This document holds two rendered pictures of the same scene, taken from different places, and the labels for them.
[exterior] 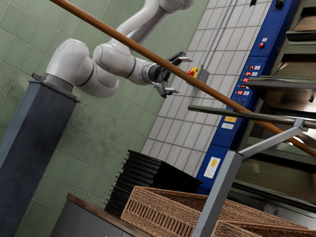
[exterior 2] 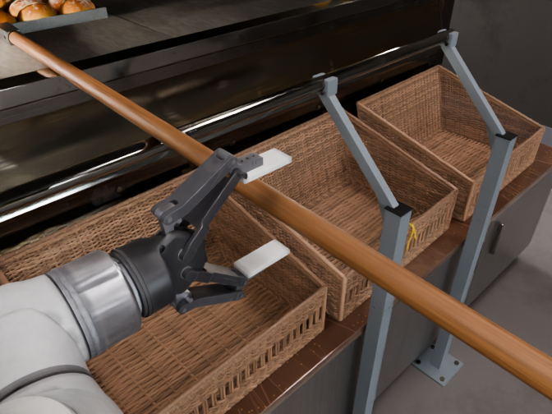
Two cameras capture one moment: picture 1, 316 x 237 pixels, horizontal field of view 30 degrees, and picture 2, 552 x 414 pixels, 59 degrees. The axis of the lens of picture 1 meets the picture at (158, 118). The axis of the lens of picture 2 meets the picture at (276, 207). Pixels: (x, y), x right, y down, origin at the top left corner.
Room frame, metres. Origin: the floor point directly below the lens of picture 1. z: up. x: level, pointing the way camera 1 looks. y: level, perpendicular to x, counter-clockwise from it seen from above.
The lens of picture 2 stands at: (2.35, 0.45, 1.53)
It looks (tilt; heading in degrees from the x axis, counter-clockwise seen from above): 35 degrees down; 256
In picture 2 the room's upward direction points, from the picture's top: straight up
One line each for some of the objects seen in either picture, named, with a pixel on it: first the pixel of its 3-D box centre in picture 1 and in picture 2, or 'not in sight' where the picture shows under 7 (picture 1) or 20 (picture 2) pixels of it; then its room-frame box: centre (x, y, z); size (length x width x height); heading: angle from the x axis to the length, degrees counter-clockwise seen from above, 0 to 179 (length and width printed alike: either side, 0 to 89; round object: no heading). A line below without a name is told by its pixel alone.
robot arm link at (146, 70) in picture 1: (154, 74); (98, 300); (2.44, 0.09, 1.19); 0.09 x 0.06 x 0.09; 119
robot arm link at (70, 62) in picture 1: (70, 61); not in sight; (2.88, 0.51, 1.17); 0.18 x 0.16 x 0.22; 133
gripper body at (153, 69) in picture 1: (162, 74); (164, 265); (2.37, 0.06, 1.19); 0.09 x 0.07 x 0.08; 29
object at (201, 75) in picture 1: (196, 76); not in sight; (3.31, -0.11, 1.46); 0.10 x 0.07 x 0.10; 30
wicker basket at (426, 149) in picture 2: not in sight; (449, 133); (1.35, -0.97, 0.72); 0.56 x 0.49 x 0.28; 31
